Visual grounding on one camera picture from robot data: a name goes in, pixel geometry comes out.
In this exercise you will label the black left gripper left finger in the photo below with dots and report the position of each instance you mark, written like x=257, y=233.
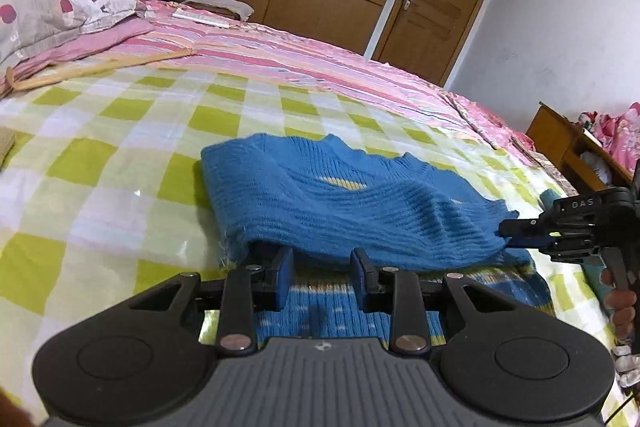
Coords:
x=248, y=289

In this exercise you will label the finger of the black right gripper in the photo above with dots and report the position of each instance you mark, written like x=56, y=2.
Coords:
x=530, y=242
x=520, y=226

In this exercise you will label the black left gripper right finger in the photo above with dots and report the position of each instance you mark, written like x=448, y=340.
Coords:
x=397, y=293

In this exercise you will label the blue knitted sweater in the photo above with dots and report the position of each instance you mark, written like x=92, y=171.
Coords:
x=324, y=199

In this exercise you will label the person's right hand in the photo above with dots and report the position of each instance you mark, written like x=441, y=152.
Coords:
x=621, y=303

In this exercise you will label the teal cloth piece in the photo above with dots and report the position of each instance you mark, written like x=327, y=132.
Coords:
x=548, y=199

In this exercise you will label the wooden bedside cabinet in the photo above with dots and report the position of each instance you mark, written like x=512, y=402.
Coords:
x=565, y=144

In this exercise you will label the pink floral quilt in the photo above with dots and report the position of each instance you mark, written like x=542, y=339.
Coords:
x=618, y=135

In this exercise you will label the green white checkered blanket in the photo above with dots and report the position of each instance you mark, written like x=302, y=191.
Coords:
x=101, y=196

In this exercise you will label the pink striped bed sheet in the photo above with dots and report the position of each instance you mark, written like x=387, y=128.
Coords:
x=260, y=52

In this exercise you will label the brown wooden door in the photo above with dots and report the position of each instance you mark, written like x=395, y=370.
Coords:
x=425, y=37

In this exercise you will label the white remote control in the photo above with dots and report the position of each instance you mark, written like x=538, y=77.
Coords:
x=200, y=19

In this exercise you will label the grey pink dotted pillow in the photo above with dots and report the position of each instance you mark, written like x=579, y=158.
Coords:
x=30, y=27

